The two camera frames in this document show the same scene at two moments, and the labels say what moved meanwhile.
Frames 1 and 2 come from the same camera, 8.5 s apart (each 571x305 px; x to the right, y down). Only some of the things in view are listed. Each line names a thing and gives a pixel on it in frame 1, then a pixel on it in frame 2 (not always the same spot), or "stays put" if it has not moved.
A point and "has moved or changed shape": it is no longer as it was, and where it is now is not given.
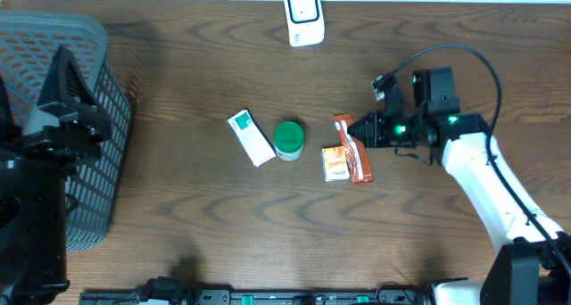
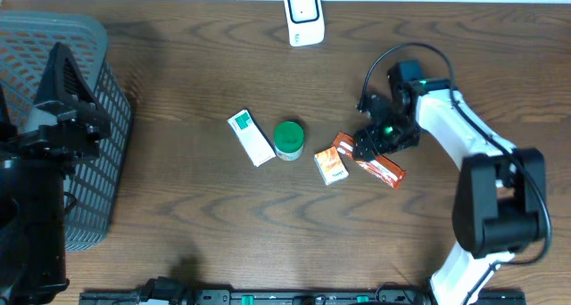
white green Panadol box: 252,137 stays put
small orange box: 335,164 has moved or changed shape
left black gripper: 65,123 stays put
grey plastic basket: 28,44 stays put
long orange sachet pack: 358,161 → 377,167
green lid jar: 288,141 stays put
